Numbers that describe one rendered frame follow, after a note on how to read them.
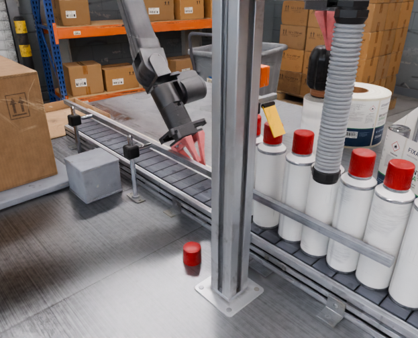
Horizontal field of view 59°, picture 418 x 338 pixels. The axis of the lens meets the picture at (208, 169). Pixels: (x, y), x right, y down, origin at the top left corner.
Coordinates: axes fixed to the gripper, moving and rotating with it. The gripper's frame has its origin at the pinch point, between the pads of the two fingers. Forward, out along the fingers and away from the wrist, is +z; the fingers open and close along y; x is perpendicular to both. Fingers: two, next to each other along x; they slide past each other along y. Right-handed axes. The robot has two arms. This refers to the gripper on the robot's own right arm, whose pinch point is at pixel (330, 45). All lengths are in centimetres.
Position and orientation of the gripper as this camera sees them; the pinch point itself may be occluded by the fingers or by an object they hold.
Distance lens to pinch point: 80.1
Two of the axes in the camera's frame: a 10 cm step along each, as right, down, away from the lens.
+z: 0.2, 8.9, 4.6
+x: -7.2, 3.3, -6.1
